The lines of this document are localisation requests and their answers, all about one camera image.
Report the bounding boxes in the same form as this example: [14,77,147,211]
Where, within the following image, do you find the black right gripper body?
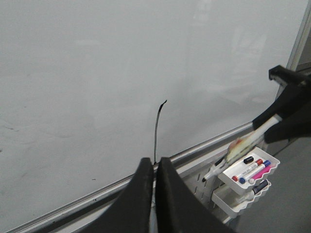
[268,65,311,89]

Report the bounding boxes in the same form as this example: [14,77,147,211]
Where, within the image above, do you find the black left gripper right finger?
[264,114,311,143]

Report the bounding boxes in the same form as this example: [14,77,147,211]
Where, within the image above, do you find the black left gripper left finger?
[81,158,154,233]

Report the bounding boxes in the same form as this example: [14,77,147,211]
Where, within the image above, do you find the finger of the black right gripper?
[156,157,234,233]
[252,84,311,130]

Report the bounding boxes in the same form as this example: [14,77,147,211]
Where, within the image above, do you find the white whiteboard marker black tip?
[202,115,282,182]

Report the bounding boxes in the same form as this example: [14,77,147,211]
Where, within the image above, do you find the red round magnet taped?
[227,138,244,154]

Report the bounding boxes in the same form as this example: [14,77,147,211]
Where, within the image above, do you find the large white whiteboard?
[0,0,308,233]

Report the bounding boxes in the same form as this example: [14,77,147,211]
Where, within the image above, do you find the lower white plastic tray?
[212,180,271,218]

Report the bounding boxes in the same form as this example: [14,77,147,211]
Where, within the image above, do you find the white plastic tray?
[212,180,271,218]
[218,147,280,195]

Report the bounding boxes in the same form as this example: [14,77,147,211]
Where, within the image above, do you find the red capped marker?
[231,159,263,182]

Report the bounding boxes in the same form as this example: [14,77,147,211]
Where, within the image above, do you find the black capped marker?
[243,156,254,165]

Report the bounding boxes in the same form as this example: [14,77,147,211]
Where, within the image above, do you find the upper white plastic tray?
[218,147,280,195]

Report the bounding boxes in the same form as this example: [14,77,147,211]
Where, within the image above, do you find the blue capped marker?
[239,160,271,184]

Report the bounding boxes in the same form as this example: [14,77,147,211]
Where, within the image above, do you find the pink marker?
[249,166,271,184]

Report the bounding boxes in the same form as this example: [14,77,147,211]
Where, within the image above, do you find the dark blue marker lower tray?
[252,180,268,195]

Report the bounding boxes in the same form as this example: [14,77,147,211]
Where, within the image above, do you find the white metal stand frame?
[286,0,311,70]

